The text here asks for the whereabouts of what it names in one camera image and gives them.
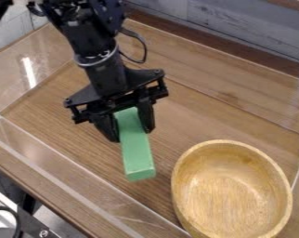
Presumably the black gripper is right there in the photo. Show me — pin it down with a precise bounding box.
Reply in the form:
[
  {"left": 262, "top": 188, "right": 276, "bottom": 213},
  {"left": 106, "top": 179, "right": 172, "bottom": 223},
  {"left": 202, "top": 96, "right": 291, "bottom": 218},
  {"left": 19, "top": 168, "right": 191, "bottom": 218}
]
[{"left": 64, "top": 55, "right": 168, "bottom": 143}]

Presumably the green rectangular block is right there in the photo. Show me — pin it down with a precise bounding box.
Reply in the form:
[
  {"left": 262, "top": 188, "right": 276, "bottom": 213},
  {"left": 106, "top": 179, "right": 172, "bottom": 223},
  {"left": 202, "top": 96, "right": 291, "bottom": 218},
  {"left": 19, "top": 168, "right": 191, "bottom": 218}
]
[{"left": 115, "top": 108, "right": 156, "bottom": 181}]

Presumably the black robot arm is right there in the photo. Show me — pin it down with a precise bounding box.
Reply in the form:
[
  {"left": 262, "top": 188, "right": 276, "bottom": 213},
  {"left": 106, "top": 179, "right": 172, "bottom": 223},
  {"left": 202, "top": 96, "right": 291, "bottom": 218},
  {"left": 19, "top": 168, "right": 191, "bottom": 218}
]
[{"left": 27, "top": 0, "right": 168, "bottom": 142}]

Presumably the brown wooden bowl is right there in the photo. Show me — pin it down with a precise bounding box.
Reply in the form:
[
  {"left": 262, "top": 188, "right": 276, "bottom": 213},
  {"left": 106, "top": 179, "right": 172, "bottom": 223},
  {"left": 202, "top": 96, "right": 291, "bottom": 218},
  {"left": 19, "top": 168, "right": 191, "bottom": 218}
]
[{"left": 171, "top": 139, "right": 292, "bottom": 238}]

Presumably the clear acrylic front wall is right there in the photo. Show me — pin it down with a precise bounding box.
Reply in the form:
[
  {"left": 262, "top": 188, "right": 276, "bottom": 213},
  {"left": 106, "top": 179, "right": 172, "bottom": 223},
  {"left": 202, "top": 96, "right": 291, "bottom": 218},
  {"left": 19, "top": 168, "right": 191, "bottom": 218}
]
[{"left": 0, "top": 116, "right": 191, "bottom": 238}]

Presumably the black metal frame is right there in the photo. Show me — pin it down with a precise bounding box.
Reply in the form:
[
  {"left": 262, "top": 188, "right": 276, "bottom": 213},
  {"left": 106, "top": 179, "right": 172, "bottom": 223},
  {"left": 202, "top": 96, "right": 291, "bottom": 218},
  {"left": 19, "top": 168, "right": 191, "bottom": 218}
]
[{"left": 0, "top": 172, "right": 88, "bottom": 238}]

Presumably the black cable loop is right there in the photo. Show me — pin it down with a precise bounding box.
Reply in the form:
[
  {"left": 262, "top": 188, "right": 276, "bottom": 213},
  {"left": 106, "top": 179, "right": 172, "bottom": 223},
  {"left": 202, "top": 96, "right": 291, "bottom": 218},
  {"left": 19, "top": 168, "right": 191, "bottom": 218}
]
[{"left": 0, "top": 205, "right": 23, "bottom": 238}]

